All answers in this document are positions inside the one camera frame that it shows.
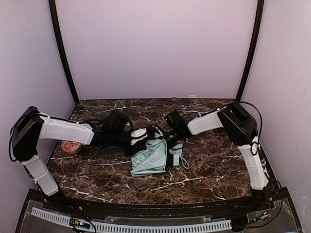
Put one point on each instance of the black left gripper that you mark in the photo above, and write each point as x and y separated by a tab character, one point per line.
132	147

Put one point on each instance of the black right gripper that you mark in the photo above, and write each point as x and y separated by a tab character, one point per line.
166	138

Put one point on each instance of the mint and black folding umbrella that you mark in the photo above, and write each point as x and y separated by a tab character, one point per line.
157	158

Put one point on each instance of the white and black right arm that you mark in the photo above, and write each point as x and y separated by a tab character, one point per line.
240	127

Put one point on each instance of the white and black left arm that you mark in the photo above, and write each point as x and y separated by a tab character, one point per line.
34	125

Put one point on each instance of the red patterned round bowl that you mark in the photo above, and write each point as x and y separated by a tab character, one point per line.
71	147

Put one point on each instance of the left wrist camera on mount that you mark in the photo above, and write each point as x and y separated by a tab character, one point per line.
138	135

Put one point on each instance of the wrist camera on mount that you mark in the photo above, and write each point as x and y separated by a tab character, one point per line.
138	135
154	132

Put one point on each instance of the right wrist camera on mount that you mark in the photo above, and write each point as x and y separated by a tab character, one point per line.
154	132

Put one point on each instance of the grey slotted cable duct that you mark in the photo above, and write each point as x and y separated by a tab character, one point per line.
135	225

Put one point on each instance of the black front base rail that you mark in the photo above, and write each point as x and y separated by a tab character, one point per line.
99	210

